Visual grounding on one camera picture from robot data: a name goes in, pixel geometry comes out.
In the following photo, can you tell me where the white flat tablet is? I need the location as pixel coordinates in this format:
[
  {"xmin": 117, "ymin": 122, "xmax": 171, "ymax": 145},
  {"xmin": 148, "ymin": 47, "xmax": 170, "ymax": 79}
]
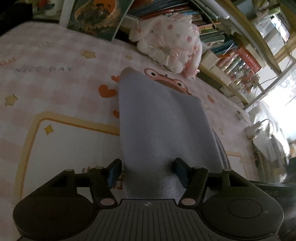
[{"xmin": 192, "ymin": 0, "xmax": 229, "ymax": 19}]

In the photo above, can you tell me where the white wooden bookshelf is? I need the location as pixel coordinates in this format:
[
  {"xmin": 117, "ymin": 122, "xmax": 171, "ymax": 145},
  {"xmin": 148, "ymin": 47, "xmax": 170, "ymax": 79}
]
[{"xmin": 60, "ymin": 0, "xmax": 292, "ymax": 109}]

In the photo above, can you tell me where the small white storage box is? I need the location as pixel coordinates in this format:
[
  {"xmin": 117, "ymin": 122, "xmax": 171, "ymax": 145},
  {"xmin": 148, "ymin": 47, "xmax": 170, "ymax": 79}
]
[{"xmin": 200, "ymin": 50, "xmax": 220, "ymax": 70}]

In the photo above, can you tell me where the beige and lavender knit sweater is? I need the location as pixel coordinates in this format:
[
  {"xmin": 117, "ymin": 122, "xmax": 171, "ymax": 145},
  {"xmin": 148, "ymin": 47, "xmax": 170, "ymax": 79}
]
[{"xmin": 118, "ymin": 67, "xmax": 230, "ymax": 202}]

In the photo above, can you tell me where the row of small colourful bottles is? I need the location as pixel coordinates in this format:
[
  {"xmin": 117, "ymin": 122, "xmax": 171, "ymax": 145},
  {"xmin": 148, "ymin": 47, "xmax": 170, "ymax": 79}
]
[{"xmin": 222, "ymin": 60, "xmax": 262, "ymax": 93}]

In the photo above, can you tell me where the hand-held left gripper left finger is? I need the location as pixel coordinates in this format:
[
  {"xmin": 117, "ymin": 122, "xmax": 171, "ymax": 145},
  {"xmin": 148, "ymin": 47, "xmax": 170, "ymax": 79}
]
[{"xmin": 50, "ymin": 159, "xmax": 122, "ymax": 207}]

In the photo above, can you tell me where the row of colourful books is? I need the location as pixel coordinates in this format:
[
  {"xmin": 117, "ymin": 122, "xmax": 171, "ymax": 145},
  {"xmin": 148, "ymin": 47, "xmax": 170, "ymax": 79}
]
[{"xmin": 129, "ymin": 0, "xmax": 262, "ymax": 70}]

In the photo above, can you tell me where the pink white plush bunny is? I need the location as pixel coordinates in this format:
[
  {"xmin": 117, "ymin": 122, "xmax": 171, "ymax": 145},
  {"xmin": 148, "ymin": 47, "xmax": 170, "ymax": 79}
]
[{"xmin": 128, "ymin": 14, "xmax": 204, "ymax": 78}]

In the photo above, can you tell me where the white power adapter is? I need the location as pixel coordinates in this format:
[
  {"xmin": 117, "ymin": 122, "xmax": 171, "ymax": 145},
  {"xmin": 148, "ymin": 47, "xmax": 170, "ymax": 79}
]
[{"xmin": 244, "ymin": 119, "xmax": 273, "ymax": 139}]

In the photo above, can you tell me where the large dark illustrated book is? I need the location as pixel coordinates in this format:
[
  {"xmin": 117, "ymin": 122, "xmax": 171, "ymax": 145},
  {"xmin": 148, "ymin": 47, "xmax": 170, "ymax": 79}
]
[{"xmin": 67, "ymin": 0, "xmax": 134, "ymax": 42}]

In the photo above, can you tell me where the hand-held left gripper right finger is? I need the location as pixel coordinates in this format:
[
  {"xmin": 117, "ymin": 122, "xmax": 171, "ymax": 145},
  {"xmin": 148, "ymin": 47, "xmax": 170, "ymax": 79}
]
[{"xmin": 175, "ymin": 158, "xmax": 249, "ymax": 206}]

